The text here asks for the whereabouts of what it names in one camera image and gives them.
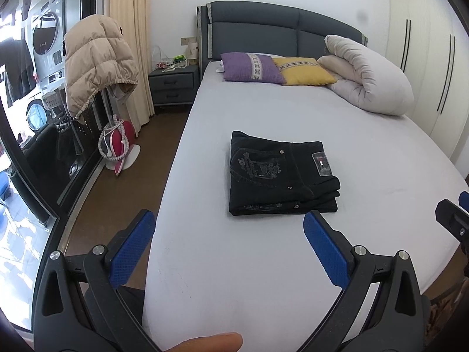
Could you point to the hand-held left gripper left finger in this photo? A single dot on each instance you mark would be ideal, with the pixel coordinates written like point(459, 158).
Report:
point(133, 249)

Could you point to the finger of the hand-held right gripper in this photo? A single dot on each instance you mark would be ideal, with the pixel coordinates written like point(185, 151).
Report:
point(458, 220)

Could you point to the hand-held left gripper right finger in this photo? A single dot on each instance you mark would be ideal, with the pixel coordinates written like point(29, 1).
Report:
point(324, 253)

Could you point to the dark denim pants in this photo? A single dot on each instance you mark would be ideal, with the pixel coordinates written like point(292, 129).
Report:
point(271, 176)

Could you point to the person's left hand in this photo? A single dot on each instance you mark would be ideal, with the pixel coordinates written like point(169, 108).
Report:
point(209, 343)

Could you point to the bed with white sheet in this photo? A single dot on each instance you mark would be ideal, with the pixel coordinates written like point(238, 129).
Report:
point(366, 161)

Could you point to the red and white appliance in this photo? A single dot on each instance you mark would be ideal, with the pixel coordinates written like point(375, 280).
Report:
point(119, 146)

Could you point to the glass sliding door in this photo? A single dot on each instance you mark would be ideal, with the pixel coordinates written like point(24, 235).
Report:
point(40, 135)

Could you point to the white wardrobe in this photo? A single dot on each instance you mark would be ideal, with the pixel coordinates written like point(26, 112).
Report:
point(428, 62)

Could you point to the white folded duvet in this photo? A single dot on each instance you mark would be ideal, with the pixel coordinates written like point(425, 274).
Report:
point(370, 77)

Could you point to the grey nightstand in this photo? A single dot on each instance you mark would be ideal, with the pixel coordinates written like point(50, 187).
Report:
point(174, 86)

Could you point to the yellow pillow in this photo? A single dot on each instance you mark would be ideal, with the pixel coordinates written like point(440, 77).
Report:
point(304, 71)

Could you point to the beige puffer jacket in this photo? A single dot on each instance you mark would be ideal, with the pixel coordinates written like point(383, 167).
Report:
point(97, 62)

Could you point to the purple pillow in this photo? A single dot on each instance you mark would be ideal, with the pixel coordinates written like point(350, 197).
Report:
point(249, 68)

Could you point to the cream curtain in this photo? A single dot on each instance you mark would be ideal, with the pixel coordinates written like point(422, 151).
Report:
point(130, 25)

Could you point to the grey upholstered headboard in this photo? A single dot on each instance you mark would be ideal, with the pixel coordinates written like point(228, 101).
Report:
point(263, 29)

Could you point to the white washing machine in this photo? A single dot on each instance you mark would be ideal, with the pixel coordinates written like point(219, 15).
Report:
point(47, 33)

